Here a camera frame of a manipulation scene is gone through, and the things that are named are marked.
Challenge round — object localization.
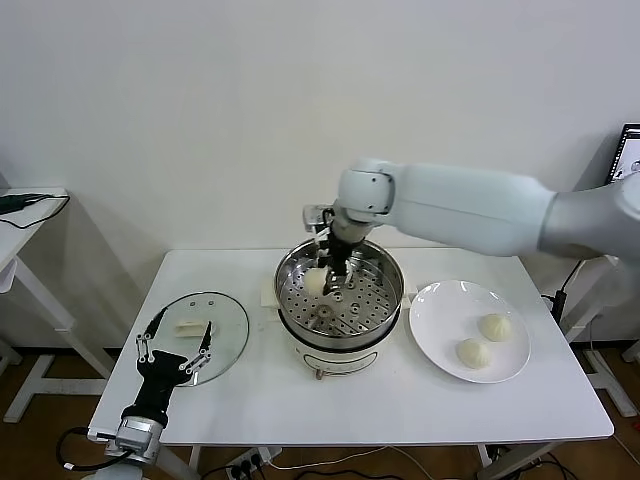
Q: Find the white round plate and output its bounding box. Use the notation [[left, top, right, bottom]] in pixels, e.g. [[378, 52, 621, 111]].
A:
[[408, 280, 532, 385]]

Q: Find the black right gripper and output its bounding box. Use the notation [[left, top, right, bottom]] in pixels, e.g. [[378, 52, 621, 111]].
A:
[[314, 229, 357, 304]]

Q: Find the white steamed baozi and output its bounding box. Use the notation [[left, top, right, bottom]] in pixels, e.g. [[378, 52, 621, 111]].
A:
[[477, 313, 514, 344], [456, 338, 494, 370], [304, 268, 330, 297]]

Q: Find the black power adapter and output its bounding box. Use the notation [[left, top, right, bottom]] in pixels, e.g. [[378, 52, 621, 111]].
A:
[[541, 288, 569, 321]]

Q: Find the green handheld device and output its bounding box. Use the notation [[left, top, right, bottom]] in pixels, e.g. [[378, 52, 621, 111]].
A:
[[0, 193, 41, 214]]

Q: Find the stainless steel steamer basket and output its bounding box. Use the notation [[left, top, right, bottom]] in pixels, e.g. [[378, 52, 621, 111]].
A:
[[273, 235, 404, 351]]

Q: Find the white electric cooker base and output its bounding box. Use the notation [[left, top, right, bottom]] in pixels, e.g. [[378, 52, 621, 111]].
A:
[[258, 273, 418, 384]]

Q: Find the white power strip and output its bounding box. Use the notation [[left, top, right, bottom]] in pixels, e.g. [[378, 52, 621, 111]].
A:
[[223, 446, 284, 480]]

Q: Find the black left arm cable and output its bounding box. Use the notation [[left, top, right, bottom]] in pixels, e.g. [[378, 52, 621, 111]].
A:
[[55, 426, 121, 472]]

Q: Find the grey open laptop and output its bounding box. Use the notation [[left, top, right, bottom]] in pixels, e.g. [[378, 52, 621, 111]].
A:
[[605, 123, 640, 185]]

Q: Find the round glass pot lid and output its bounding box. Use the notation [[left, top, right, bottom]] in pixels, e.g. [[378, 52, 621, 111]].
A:
[[138, 291, 250, 386]]

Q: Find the white laptop charger cable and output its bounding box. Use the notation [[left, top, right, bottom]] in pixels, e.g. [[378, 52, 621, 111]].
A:
[[562, 257, 584, 291]]

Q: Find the thin black cable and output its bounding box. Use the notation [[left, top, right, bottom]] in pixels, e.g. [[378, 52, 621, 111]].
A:
[[0, 192, 72, 232]]

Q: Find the white side table with cable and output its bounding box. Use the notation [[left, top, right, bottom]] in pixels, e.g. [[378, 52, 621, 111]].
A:
[[0, 187, 119, 426]]

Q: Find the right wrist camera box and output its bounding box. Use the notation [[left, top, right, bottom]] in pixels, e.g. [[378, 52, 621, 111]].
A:
[[302, 203, 335, 235]]

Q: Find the white side table with laptop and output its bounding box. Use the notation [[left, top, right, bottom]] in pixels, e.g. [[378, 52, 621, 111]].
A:
[[567, 252, 640, 419]]

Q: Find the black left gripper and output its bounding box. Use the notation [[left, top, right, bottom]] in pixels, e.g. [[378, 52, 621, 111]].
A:
[[121, 308, 215, 419]]

